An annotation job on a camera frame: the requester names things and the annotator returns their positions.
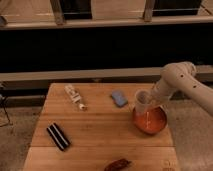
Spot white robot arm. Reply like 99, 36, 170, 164
146, 62, 213, 117

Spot orange ceramic bowl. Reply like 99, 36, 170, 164
133, 107, 167, 135

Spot blue sponge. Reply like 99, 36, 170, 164
111, 90, 128, 107

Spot wooden table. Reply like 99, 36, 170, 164
23, 83, 180, 171

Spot white tube bottle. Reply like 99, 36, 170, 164
65, 84, 87, 111

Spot black white striped box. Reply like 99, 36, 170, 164
46, 123, 70, 151

